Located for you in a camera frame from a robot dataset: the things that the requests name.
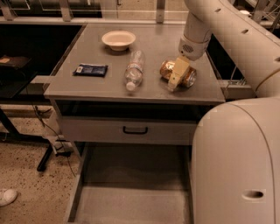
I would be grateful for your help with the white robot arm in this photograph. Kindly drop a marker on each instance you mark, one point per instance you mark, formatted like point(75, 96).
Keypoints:
point(235, 167)

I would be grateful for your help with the crushed orange soda can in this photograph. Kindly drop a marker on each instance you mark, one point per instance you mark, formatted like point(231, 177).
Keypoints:
point(166, 72)

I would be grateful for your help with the clear plastic water bottle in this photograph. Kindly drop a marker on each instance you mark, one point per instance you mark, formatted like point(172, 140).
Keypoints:
point(134, 72)

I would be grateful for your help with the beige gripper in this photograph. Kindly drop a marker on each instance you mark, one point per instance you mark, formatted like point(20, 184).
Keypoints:
point(191, 50)

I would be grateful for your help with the black drawer handle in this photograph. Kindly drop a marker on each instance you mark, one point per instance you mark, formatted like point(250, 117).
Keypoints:
point(134, 131)

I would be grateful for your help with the blue snack packet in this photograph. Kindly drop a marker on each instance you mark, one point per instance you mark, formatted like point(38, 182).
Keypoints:
point(91, 70)

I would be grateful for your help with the black side table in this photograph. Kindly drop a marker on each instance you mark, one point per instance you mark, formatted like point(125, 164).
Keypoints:
point(14, 89)

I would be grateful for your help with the open grey lower drawer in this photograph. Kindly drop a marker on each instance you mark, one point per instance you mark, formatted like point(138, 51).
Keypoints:
point(131, 184)

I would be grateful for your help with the grey closed drawer front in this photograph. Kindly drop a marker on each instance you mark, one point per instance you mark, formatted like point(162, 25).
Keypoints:
point(110, 130)

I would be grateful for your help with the grey drawer cabinet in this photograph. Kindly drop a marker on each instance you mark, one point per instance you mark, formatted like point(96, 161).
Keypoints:
point(107, 97)

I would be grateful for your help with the metal rail frame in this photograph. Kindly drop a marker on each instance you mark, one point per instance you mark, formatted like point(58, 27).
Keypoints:
point(79, 12)

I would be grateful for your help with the white sneaker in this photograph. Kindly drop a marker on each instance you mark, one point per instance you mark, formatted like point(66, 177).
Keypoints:
point(7, 196)

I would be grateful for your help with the white paper bowl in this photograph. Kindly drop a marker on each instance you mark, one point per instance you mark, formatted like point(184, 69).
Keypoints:
point(118, 40)

